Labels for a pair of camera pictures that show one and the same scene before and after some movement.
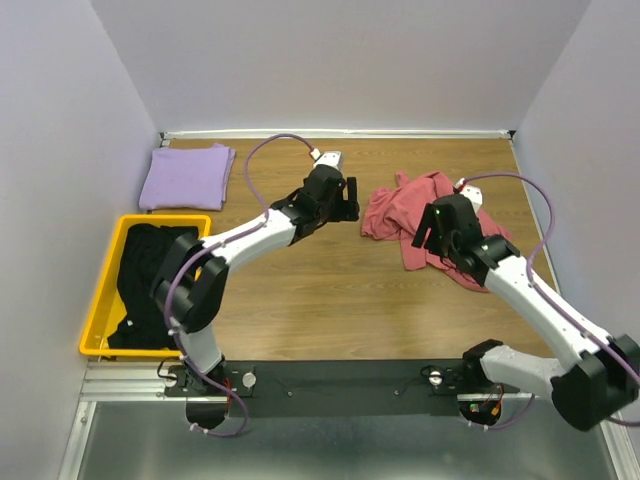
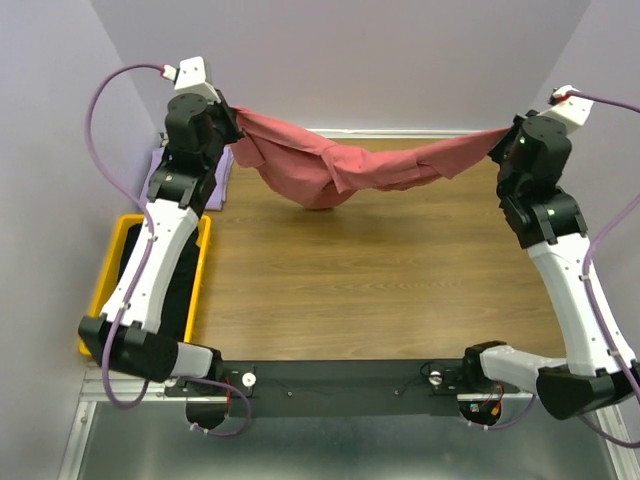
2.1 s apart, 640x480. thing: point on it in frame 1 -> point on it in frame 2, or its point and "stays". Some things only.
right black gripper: (428, 219) -> (496, 150)
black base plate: (407, 389) stays
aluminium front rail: (125, 381) stays
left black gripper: (347, 210) -> (233, 129)
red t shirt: (396, 211) -> (308, 170)
